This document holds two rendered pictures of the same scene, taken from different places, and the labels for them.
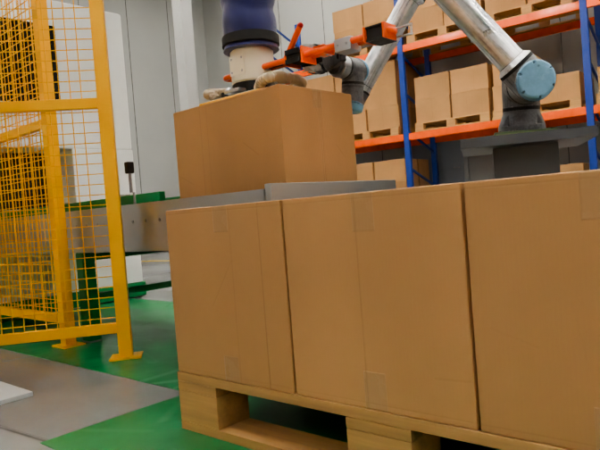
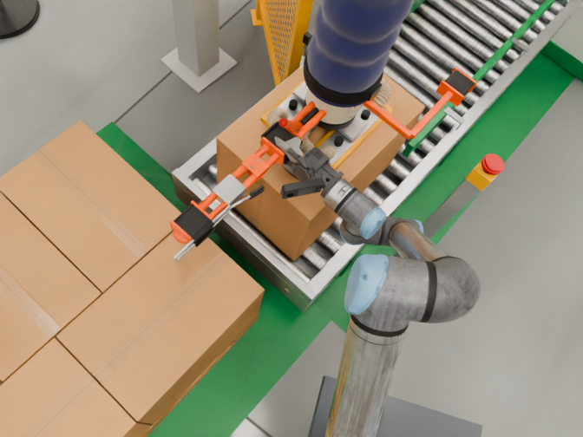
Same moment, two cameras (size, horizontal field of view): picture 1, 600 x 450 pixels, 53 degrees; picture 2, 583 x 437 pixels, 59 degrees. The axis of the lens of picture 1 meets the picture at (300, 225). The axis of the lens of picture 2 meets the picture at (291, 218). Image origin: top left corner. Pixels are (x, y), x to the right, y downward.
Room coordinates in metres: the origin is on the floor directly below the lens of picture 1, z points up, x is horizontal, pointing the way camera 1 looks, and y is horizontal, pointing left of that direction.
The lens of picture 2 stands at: (2.11, -0.82, 2.35)
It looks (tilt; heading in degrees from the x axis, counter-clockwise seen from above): 66 degrees down; 74
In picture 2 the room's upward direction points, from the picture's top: 17 degrees clockwise
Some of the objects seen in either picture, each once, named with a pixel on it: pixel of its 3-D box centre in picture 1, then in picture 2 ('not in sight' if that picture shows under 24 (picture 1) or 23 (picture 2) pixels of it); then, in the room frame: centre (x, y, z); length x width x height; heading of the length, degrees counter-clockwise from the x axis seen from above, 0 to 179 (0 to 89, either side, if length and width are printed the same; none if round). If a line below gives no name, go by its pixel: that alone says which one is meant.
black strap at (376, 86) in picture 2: (251, 42); (343, 68); (2.41, 0.14, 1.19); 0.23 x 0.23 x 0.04
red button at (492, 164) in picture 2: not in sight; (491, 166); (2.90, -0.05, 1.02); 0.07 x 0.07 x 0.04
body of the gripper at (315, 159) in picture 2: (324, 63); (317, 172); (2.34, -0.14, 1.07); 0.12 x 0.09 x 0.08; 138
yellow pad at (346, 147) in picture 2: not in sight; (351, 130); (2.48, 0.08, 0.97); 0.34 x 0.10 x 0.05; 49
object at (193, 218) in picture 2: (379, 34); (192, 223); (2.00, -0.31, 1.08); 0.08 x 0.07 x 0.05; 49
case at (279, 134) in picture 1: (263, 154); (315, 152); (2.40, 0.12, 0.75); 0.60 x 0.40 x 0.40; 47
